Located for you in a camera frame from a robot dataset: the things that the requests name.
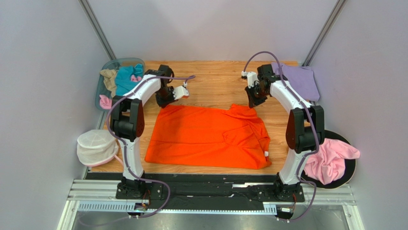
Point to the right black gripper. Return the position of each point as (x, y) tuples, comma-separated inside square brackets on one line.
[(253, 97)]

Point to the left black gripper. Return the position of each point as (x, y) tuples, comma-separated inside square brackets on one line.
[(164, 104)]

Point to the orange t shirt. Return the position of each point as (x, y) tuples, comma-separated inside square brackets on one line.
[(211, 137)]

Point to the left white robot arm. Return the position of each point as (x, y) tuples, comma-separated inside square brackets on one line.
[(127, 122)]

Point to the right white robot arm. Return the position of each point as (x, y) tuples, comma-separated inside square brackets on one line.
[(305, 130)]

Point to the teal t shirt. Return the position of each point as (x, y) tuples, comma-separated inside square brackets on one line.
[(128, 78)]

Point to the folded lavender t shirt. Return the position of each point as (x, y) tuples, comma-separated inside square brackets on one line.
[(302, 81)]

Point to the beige t shirt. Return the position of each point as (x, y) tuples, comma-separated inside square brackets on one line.
[(109, 76)]

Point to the pink garment in basket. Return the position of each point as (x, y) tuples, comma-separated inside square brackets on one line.
[(103, 97)]

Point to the grey plastic laundry basket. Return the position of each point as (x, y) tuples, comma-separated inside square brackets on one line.
[(116, 64)]

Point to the white mesh bag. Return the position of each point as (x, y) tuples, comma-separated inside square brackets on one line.
[(97, 147)]

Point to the pink t shirt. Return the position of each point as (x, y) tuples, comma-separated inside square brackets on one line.
[(328, 159)]

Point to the round black tray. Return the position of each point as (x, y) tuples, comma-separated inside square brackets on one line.
[(349, 172)]

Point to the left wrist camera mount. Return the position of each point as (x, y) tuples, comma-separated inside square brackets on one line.
[(181, 91)]

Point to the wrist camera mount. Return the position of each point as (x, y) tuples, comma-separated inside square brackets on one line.
[(181, 91), (251, 77)]

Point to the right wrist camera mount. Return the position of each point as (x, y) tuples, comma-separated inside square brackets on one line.
[(251, 77)]

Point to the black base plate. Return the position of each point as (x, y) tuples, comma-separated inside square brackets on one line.
[(212, 192)]

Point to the aluminium frame rail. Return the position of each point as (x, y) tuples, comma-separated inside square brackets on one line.
[(99, 195)]

